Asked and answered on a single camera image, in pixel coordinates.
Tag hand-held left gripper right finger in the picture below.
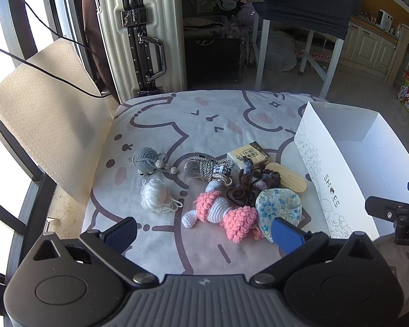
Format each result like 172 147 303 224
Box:
250 217 379 288

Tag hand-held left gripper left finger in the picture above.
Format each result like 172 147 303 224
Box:
32 216 159 288

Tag blue floral fabric pouch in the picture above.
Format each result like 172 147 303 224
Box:
255 188 302 243

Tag pink crochet doll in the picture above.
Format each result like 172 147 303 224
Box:
181 180 264 244

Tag white shoe box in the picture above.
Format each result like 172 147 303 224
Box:
294 101 409 240

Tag white yarn ball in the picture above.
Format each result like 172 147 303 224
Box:
140 178 184 213

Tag oval wooden piece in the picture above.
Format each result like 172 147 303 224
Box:
264 162 307 191

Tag brown yarn crochet doll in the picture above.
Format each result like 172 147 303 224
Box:
227 157 282 208

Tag yellow tissue packet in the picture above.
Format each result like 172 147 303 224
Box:
227 142 270 174

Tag grey rope tassel knot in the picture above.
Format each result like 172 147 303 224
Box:
184 157 235 186

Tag grey crochet mouse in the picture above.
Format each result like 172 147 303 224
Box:
129 147 178 177

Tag light wooden table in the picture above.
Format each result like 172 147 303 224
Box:
393 23 409 86

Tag beige honeycomb board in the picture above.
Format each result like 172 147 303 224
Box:
0 37 121 207

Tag cream kitchen cabinets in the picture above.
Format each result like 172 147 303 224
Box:
339 17 409 86

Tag pink patterned cloth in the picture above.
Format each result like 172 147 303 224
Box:
295 49 331 62

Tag white countertop appliance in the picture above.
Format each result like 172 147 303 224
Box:
375 10 394 29

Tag white table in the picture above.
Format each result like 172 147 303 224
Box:
254 19 345 98

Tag translucent plastic bag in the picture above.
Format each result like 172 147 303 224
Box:
262 29 299 72

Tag black bag on floor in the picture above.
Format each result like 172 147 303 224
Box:
184 37 243 90

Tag white ribbed suitcase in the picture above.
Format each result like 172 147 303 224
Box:
95 0 188 104

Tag dark blue cloth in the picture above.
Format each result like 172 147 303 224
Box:
252 0 360 40

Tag black metal frame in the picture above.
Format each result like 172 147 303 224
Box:
0 102 58 280

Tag black cable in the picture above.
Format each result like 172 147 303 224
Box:
5 0 87 47
0 40 104 98

